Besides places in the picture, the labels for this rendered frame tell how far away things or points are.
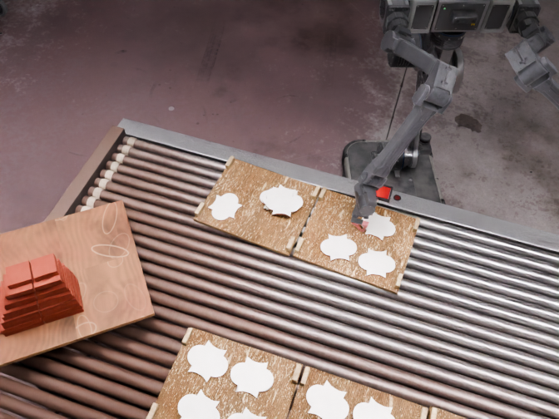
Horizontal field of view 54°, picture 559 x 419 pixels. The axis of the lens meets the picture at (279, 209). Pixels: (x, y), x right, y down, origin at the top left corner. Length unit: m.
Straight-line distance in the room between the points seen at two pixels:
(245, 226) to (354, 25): 2.84
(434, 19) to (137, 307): 1.53
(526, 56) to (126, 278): 1.50
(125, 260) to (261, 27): 2.97
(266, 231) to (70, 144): 2.06
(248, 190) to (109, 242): 0.59
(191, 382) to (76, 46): 3.27
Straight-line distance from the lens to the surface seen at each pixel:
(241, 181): 2.30
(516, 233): 2.39
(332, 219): 2.20
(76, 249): 2.09
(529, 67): 1.97
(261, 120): 3.84
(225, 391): 1.89
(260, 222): 2.17
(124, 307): 1.93
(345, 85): 4.14
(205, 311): 2.01
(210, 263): 2.11
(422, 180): 3.31
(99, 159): 2.45
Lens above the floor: 2.73
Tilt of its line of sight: 55 degrees down
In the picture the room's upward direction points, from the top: 2 degrees clockwise
